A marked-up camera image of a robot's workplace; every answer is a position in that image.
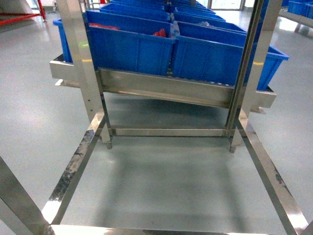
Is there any stainless steel roller rack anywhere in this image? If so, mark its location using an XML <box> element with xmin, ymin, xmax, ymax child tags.
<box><xmin>0</xmin><ymin>0</ymin><xmax>313</xmax><ymax>235</ymax></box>

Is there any blue plastic bin right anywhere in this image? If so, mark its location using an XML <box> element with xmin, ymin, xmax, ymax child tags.
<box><xmin>171</xmin><ymin>21</ymin><xmax>290</xmax><ymax>91</ymax></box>

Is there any blue plastic bin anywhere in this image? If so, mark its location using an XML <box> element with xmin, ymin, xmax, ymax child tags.
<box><xmin>171</xmin><ymin>21</ymin><xmax>290</xmax><ymax>91</ymax></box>
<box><xmin>53</xmin><ymin>10</ymin><xmax>176</xmax><ymax>76</ymax></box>

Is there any red metal table frame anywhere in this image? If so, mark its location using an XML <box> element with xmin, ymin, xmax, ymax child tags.
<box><xmin>0</xmin><ymin>0</ymin><xmax>46</xmax><ymax>26</ymax></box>

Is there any blue plastic bin left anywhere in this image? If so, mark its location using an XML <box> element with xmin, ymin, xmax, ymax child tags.
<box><xmin>53</xmin><ymin>10</ymin><xmax>176</xmax><ymax>76</ymax></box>

